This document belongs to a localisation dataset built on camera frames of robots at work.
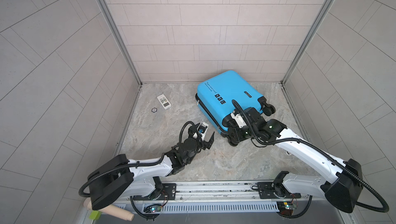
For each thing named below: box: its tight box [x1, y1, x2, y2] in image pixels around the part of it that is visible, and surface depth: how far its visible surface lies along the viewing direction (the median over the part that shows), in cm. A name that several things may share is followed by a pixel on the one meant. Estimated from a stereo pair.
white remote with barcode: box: [156, 93, 172, 110], surface depth 104 cm
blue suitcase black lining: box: [194, 92, 229, 135], surface depth 89 cm
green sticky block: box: [88, 210, 102, 220], surface depth 65 cm
